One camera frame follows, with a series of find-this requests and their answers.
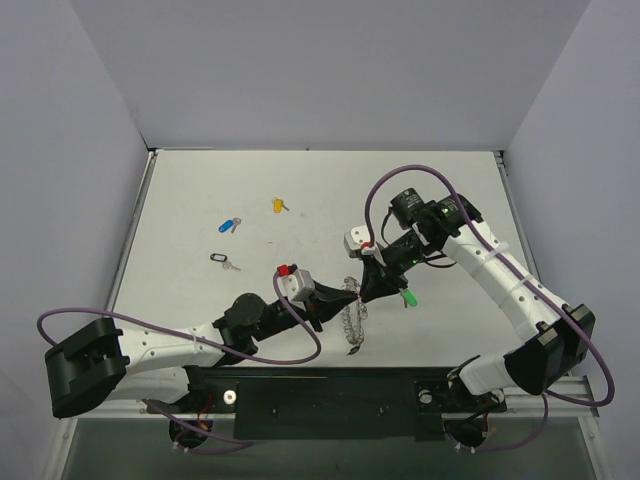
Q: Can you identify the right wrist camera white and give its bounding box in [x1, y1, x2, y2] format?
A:
[343, 225, 382, 260]

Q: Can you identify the yellow tag key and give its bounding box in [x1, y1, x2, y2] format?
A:
[272, 198, 289, 214]

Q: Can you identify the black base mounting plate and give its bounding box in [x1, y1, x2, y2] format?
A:
[169, 366, 506, 441]

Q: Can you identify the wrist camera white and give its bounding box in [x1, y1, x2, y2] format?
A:
[343, 225, 382, 260]
[276, 265, 315, 302]

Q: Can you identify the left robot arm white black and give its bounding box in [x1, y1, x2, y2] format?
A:
[45, 284, 358, 419]

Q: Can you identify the blue tag key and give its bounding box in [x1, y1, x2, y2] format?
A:
[218, 217, 242, 233]

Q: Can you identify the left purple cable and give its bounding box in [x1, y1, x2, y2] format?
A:
[37, 272, 322, 456]

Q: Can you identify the purple cable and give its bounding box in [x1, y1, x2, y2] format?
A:
[37, 272, 322, 456]
[364, 164, 615, 454]

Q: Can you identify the metal disc with keyrings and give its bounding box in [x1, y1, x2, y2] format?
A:
[341, 276, 368, 350]

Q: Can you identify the green tag key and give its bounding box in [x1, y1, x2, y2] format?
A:
[400, 289, 418, 308]

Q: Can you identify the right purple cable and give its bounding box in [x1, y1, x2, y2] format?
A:
[364, 164, 615, 454]

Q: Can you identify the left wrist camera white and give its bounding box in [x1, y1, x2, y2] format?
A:
[276, 265, 315, 302]

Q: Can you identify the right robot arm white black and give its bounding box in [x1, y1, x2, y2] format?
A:
[345, 188, 595, 409]

